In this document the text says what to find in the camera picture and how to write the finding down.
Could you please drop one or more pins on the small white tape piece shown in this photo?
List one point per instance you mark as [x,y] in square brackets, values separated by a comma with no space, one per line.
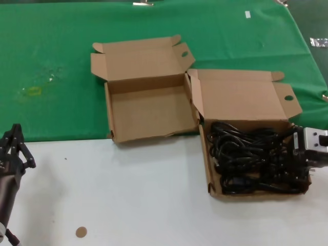
[247,14]

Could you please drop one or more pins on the crumpled silver foil piece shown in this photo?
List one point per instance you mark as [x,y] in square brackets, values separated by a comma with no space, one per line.
[319,42]

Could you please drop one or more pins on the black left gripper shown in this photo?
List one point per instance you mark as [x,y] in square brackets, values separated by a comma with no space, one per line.
[10,166]

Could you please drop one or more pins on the open brown cardboard box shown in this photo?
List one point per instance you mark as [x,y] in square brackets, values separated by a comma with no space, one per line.
[143,115]
[235,94]

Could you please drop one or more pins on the green table cloth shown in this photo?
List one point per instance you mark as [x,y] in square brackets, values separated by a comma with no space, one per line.
[51,38]

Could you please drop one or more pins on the yellow tape rectangle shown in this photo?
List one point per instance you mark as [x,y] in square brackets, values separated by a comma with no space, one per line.
[34,91]

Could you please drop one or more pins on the clear plastic film scrap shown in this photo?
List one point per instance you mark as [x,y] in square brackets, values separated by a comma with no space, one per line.
[52,74]

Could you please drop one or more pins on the round brown cardboard disc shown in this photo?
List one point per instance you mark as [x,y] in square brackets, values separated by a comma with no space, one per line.
[81,232]

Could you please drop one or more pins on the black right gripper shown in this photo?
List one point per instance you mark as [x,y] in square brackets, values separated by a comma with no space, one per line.
[299,153]

